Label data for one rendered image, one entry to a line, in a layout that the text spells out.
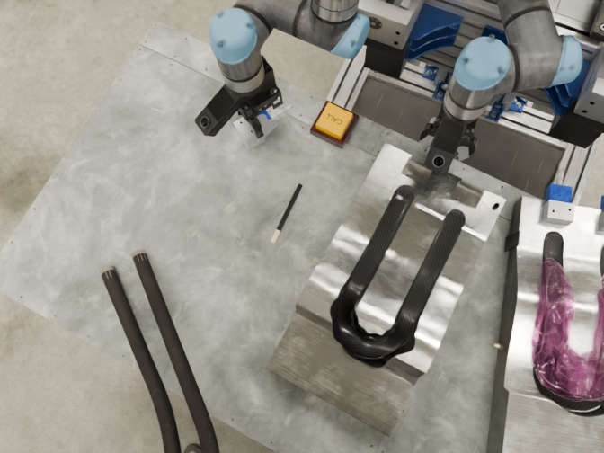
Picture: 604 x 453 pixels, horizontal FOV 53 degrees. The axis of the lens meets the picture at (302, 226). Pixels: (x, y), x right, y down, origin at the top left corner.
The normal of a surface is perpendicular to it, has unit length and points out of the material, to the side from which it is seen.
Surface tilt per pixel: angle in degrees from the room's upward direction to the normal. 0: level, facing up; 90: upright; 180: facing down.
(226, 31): 0
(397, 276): 25
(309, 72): 0
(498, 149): 0
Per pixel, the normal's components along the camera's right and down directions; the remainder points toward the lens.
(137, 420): -0.05, -0.25
